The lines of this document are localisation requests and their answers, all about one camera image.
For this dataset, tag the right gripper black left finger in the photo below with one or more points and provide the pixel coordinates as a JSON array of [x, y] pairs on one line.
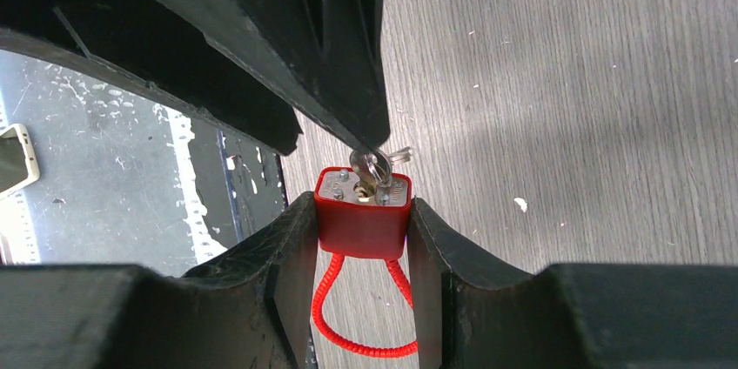
[[101, 316]]

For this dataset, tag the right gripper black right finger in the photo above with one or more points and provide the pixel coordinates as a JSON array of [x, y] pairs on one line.
[[474, 310]]

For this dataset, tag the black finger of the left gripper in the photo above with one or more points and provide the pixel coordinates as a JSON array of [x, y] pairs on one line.
[[320, 57], [146, 49]]

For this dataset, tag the red cable padlock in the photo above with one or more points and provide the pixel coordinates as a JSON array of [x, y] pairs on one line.
[[350, 227]]

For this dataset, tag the silver key with ring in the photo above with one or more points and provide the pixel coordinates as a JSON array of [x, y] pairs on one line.
[[374, 169]]

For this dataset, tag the white smartphone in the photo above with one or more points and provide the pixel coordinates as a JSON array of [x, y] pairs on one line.
[[19, 166]]

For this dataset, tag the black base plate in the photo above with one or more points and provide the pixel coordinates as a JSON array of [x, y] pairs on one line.
[[248, 182]]

